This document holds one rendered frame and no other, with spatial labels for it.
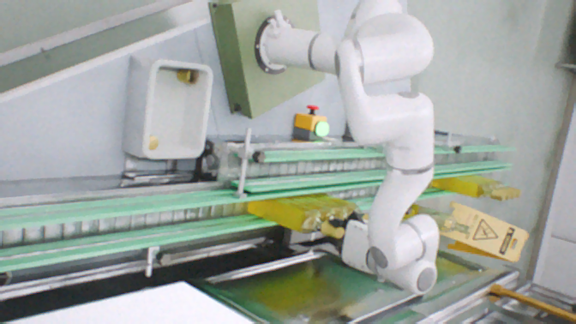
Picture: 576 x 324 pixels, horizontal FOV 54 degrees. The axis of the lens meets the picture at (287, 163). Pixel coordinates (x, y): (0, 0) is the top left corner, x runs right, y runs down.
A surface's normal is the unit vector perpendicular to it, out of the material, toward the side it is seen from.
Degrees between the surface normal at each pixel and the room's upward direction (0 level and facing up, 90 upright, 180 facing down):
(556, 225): 90
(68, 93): 0
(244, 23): 2
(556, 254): 90
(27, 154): 0
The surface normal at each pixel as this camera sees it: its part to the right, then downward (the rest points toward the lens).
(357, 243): -0.84, -0.06
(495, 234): -0.26, -0.41
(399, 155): -0.52, 0.42
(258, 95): 0.72, 0.25
